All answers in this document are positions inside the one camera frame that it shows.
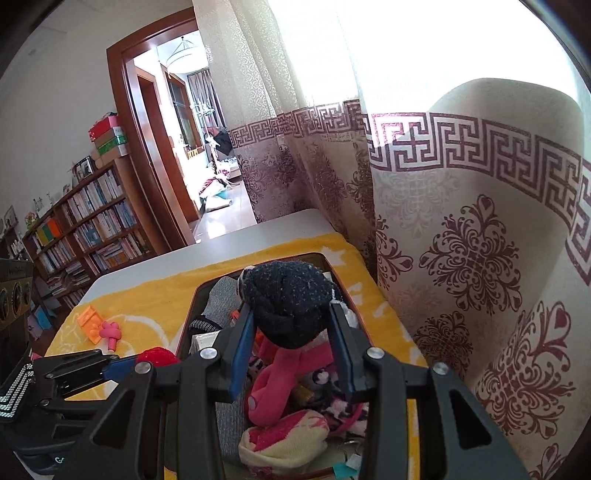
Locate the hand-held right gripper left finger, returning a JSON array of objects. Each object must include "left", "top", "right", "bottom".
[{"left": 53, "top": 307, "right": 257, "bottom": 480}]

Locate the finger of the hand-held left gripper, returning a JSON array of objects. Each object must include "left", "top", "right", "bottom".
[
  {"left": 38, "top": 382, "right": 114, "bottom": 417},
  {"left": 33, "top": 348, "right": 140, "bottom": 385}
]

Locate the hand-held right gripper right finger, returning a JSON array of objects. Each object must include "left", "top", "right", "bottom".
[{"left": 329, "top": 305, "right": 529, "bottom": 480}]

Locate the pink fleece sock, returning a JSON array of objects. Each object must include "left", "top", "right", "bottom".
[{"left": 247, "top": 340, "right": 336, "bottom": 426}]

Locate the grey knit sock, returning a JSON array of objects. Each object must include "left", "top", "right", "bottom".
[{"left": 187, "top": 276, "right": 249, "bottom": 468}]

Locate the leopard print sock with cord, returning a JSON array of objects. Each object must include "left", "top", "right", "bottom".
[{"left": 322, "top": 396, "right": 371, "bottom": 438}]

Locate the black sock with white trim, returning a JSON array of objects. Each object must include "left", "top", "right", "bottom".
[{"left": 239, "top": 260, "right": 345, "bottom": 350}]

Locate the red pom-pom ball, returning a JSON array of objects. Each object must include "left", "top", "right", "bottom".
[{"left": 135, "top": 346, "right": 179, "bottom": 368}]

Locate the pastel sock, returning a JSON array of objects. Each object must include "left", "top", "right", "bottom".
[{"left": 237, "top": 410, "right": 332, "bottom": 472}]

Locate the red tin box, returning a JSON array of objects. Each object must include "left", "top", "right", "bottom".
[{"left": 177, "top": 251, "right": 422, "bottom": 480}]

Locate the orange toy cube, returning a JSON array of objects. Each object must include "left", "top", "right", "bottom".
[{"left": 75, "top": 306, "right": 105, "bottom": 345}]

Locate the pink rubber toy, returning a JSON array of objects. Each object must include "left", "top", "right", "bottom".
[{"left": 100, "top": 320, "right": 123, "bottom": 353}]

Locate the yellow and white blanket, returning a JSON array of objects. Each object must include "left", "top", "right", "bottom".
[{"left": 46, "top": 232, "right": 428, "bottom": 480}]

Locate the wooden bookshelf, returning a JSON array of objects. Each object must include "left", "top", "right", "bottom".
[{"left": 20, "top": 156, "right": 158, "bottom": 320}]

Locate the patterned curtain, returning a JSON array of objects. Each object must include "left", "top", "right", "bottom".
[{"left": 191, "top": 0, "right": 591, "bottom": 480}]

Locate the brown cardboard box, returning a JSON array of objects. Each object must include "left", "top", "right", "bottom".
[{"left": 96, "top": 147, "right": 131, "bottom": 165}]

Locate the green cardboard box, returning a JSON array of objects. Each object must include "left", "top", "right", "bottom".
[{"left": 93, "top": 129, "right": 129, "bottom": 156}]

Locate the red cardboard box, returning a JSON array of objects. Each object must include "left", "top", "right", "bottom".
[{"left": 88, "top": 114, "right": 123, "bottom": 142}]

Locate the round ceiling lamp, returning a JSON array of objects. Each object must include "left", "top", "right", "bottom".
[{"left": 165, "top": 36, "right": 207, "bottom": 75}]

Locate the photo frame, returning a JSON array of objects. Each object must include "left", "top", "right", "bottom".
[{"left": 71, "top": 156, "right": 96, "bottom": 182}]

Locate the wooden door frame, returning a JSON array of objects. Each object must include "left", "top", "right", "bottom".
[{"left": 106, "top": 6, "right": 214, "bottom": 246}]

